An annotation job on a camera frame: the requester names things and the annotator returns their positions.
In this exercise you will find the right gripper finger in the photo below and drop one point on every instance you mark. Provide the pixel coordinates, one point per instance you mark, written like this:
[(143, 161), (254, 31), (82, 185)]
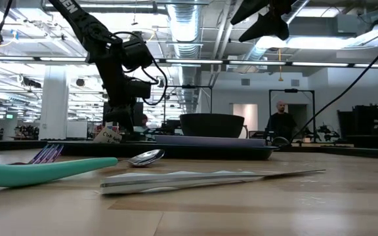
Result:
[(271, 26), (248, 10)]

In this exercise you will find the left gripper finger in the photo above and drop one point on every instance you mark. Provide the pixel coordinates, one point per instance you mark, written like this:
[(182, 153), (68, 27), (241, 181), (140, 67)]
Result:
[(120, 118)]

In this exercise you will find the dark green serving tray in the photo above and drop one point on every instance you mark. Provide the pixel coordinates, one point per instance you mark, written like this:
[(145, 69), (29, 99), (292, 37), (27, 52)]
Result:
[(110, 150)]

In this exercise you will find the metal table knife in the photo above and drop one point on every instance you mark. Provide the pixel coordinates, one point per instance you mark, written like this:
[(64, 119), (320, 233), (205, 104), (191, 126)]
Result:
[(176, 182)]

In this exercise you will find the dark grey bowl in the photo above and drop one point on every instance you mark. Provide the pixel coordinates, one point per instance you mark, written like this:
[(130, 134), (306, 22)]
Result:
[(212, 126)]

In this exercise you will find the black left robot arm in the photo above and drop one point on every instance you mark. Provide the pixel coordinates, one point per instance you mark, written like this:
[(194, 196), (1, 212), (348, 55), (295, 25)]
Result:
[(87, 26)]

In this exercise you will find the white square pillar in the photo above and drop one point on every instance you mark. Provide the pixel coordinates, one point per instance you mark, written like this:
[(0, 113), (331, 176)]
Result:
[(54, 105)]

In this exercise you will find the person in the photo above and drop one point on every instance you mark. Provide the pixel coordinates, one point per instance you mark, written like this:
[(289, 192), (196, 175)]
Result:
[(281, 121)]

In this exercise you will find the black equipment cases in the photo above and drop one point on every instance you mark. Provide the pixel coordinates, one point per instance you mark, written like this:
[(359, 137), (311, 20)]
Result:
[(372, 124)]

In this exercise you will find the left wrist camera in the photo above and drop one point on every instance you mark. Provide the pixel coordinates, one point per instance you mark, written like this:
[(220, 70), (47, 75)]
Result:
[(139, 89)]

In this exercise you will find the silver ventilation duct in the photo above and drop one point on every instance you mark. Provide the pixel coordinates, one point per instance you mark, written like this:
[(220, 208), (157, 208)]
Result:
[(185, 32)]

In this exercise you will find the black frame stand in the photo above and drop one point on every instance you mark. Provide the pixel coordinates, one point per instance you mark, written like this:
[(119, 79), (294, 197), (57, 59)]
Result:
[(290, 90)]

